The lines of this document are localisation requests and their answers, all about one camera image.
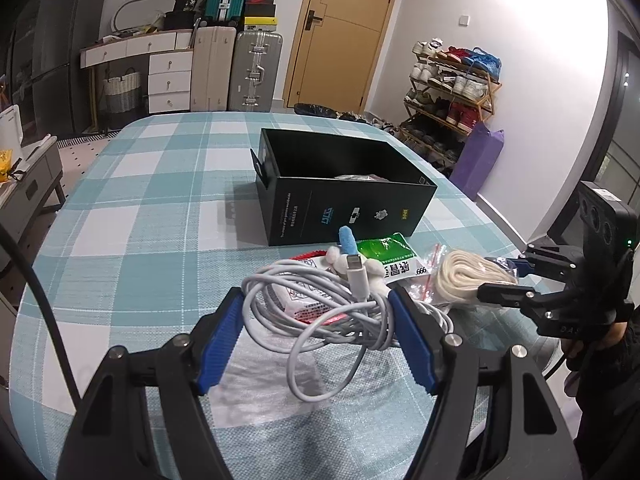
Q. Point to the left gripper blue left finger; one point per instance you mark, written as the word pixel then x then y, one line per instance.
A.
pixel 215 337

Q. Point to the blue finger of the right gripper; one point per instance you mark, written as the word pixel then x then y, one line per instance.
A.
pixel 508 296
pixel 518 267

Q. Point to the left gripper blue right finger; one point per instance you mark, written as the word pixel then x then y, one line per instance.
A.
pixel 421 340

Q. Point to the green white packet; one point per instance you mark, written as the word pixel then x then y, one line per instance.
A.
pixel 397 260

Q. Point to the red white snack packet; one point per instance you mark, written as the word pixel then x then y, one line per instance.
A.
pixel 314 301

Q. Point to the white blue plush toy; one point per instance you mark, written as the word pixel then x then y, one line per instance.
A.
pixel 365 276

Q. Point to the clear plastic bundle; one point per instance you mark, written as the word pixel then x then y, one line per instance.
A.
pixel 360 178

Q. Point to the person's right hand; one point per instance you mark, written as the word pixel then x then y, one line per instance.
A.
pixel 614 335

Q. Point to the purple bag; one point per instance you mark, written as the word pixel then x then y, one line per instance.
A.
pixel 477 159

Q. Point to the teal checkered tablecloth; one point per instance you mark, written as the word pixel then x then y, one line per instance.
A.
pixel 153 236

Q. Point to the black open cardboard box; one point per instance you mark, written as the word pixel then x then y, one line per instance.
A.
pixel 302 204

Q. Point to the wooden shoe rack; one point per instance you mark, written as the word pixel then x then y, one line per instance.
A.
pixel 452 90

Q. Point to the grey tv cabinet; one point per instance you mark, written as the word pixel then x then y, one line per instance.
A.
pixel 38 191

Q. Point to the black trash bin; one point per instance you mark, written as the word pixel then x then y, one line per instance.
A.
pixel 314 110

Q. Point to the grey white laundry basket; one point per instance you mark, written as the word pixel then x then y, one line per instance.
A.
pixel 123 98

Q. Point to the yellow plastic bag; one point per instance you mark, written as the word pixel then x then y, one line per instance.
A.
pixel 5 164

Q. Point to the silver aluminium suitcase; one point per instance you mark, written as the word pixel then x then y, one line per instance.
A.
pixel 254 71

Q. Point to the white drawer desk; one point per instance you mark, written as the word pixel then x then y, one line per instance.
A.
pixel 164 60

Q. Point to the white appliance on cabinet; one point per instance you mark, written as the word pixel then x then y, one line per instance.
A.
pixel 11 131

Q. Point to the beige upright suitcase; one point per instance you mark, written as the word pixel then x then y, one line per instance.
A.
pixel 211 68

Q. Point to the wooden door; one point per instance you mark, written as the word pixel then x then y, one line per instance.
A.
pixel 335 52

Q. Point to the black bag on desk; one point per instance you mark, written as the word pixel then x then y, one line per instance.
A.
pixel 182 15

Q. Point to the stack of shoe boxes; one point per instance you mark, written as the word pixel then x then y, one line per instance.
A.
pixel 260 15

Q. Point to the dark grey refrigerator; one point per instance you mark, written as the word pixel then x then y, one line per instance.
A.
pixel 45 78

